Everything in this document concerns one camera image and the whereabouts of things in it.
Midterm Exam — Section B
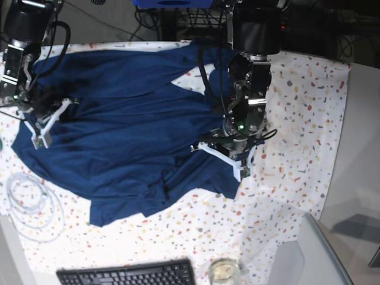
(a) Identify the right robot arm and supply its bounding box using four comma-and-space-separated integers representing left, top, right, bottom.
1, 1, 73, 148

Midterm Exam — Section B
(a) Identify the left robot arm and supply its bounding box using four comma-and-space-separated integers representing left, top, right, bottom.
191, 1, 289, 181

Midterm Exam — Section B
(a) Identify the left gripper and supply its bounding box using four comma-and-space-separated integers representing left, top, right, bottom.
190, 133, 264, 182

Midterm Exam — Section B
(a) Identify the blue box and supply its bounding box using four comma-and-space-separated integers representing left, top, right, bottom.
132, 0, 220, 9

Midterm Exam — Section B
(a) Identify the dark blue t-shirt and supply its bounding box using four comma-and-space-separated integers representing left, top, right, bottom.
12, 40, 239, 227

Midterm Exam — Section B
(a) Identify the coiled white cable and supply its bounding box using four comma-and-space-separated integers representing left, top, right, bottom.
5, 172, 66, 244

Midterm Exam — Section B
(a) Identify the black power strip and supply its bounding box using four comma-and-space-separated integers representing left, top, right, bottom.
176, 14, 227, 30

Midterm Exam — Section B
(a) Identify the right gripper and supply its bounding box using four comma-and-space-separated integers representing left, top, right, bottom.
17, 98, 79, 148

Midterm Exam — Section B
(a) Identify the black keyboard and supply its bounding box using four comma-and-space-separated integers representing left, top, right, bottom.
56, 259, 196, 285

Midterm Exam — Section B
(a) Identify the terrazzo patterned tablecloth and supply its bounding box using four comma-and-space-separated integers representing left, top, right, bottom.
1, 41, 350, 284

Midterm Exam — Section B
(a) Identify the glass jar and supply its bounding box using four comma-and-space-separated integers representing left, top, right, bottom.
208, 258, 241, 285

